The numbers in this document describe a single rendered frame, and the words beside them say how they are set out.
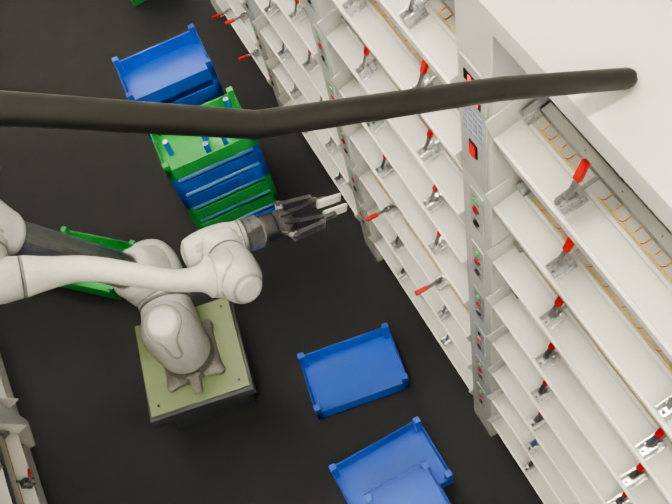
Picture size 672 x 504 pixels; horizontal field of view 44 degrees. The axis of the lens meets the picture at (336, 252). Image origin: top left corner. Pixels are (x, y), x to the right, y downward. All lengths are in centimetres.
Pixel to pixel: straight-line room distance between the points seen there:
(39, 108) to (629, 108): 64
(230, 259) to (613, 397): 93
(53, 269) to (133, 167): 133
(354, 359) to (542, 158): 156
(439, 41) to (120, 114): 83
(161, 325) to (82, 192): 111
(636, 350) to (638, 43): 47
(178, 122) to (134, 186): 260
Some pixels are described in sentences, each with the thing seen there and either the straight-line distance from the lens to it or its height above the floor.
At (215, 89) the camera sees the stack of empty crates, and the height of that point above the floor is 35.
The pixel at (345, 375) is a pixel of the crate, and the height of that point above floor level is 0.
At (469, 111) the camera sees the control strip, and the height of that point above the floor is 145.
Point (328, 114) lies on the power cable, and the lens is 75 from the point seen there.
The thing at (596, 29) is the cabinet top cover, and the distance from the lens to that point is 108.
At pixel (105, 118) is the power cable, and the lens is 65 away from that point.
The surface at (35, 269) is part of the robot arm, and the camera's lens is 204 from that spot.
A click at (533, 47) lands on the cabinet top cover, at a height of 169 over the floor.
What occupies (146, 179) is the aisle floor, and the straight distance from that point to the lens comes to 327.
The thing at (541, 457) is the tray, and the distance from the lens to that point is 224.
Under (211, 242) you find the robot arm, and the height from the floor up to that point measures 77.
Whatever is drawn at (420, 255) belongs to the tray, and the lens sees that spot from 225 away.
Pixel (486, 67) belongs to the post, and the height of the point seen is 159.
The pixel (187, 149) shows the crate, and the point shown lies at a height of 40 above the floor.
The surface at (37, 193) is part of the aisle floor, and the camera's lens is 343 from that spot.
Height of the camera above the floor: 247
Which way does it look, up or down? 59 degrees down
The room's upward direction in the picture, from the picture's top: 18 degrees counter-clockwise
